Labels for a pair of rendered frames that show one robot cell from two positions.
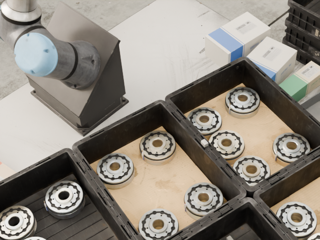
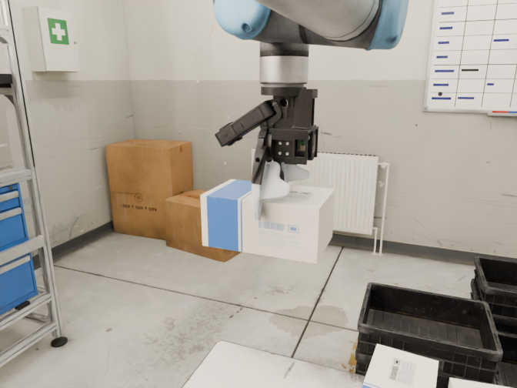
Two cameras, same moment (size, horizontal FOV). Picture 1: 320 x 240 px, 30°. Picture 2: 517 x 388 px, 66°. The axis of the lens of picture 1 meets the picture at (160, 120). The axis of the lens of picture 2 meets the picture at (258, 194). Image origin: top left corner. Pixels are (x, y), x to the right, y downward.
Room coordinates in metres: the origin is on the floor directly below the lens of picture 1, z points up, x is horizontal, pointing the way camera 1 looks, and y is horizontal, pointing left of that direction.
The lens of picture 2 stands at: (1.15, 0.22, 1.32)
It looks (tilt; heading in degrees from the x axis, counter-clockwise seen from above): 16 degrees down; 331
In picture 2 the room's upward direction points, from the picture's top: straight up
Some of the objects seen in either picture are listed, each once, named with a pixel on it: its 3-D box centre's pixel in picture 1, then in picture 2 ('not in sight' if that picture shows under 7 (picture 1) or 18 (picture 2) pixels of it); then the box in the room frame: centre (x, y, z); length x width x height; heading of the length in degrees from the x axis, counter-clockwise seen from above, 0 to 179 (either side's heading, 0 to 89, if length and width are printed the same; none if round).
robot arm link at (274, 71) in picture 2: not in sight; (284, 72); (1.70, -0.12, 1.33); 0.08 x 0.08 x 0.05
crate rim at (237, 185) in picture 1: (155, 171); not in sight; (0.91, 0.02, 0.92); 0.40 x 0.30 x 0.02; 30
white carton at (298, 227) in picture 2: not in sight; (268, 216); (1.71, -0.11, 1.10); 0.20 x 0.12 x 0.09; 40
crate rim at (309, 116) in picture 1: (246, 120); not in sight; (1.05, -0.24, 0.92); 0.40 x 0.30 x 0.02; 30
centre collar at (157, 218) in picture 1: (158, 225); not in sight; (0.78, 0.02, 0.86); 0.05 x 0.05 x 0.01
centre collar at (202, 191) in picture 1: (203, 197); not in sight; (0.85, -0.10, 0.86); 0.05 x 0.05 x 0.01
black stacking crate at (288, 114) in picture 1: (245, 132); not in sight; (1.05, -0.24, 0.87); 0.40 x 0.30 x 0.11; 30
